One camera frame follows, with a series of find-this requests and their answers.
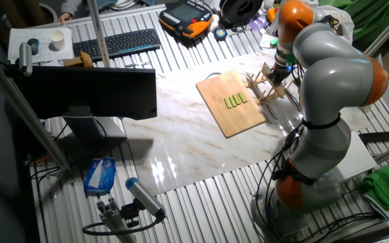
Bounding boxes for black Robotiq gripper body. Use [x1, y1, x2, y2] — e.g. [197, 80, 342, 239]
[269, 63, 294, 85]

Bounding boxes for steel cleaver knife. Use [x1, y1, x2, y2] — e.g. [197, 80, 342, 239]
[260, 61, 302, 113]

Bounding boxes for grey sleeved forearm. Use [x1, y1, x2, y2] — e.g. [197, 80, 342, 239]
[60, 0, 84, 16]

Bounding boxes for person's bare hand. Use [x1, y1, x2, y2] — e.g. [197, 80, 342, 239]
[57, 11, 74, 26]

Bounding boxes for wooden peg knife rack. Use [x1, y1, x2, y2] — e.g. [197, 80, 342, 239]
[244, 71, 299, 106]

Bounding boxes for steel kitchen knife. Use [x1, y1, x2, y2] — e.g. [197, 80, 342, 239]
[247, 76, 278, 120]

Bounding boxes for white tissue paper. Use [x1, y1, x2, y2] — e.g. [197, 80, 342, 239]
[259, 32, 279, 49]

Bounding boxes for purple plastic wrapper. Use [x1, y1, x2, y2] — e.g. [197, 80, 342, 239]
[248, 15, 269, 32]

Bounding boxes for orange emergency stop box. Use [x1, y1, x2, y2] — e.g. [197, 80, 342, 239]
[267, 7, 280, 24]

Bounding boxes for wooden cutting board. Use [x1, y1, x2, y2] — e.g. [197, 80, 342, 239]
[196, 70, 267, 139]

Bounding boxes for small white rounded object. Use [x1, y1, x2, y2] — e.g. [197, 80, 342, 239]
[207, 13, 221, 33]

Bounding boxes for white plastic bag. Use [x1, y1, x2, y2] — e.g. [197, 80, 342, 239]
[315, 5, 355, 45]

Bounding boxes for white marble pattern mat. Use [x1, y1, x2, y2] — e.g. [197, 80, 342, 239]
[122, 49, 374, 197]

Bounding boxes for white flat box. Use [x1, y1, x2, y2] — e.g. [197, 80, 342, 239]
[329, 130, 378, 183]

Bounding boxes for black orange teach pendant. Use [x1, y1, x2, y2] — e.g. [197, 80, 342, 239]
[158, 0, 214, 39]

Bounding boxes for green cloth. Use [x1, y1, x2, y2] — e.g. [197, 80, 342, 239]
[362, 157, 389, 212]
[317, 0, 389, 51]

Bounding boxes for black flat bar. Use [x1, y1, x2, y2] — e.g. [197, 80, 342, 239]
[359, 130, 389, 144]

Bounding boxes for black computer keyboard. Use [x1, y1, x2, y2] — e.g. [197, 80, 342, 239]
[72, 28, 162, 61]

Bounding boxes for black computer monitor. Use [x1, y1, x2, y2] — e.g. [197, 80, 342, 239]
[14, 65, 158, 148]

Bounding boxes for small wooden block object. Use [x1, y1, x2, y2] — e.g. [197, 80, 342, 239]
[63, 50, 95, 68]

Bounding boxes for blue tissue pack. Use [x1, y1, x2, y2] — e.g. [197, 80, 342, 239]
[83, 157, 117, 196]

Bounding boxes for white paper cup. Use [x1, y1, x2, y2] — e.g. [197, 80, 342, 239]
[50, 30, 66, 51]

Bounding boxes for white paper sheets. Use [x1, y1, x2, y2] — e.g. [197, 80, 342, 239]
[7, 27, 75, 65]

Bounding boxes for green printed mount bracket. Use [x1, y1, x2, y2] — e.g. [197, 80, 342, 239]
[269, 37, 297, 65]

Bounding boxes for black cable with plug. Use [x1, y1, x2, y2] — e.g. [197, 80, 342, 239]
[252, 123, 305, 237]

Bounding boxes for silver camera with blue end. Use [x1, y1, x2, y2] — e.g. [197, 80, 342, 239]
[125, 177, 167, 217]

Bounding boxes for black camera clamp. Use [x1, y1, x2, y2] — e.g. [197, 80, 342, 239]
[120, 198, 142, 229]

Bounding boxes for aluminium camera bracket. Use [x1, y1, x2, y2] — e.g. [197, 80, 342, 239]
[96, 197, 138, 243]

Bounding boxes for black camera cable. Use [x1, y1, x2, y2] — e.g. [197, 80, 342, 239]
[82, 215, 164, 236]

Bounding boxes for aluminium diagonal frame beam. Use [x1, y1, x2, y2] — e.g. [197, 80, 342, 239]
[0, 46, 73, 173]

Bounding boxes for silver depth camera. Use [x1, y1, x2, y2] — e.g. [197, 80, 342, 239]
[18, 42, 33, 77]

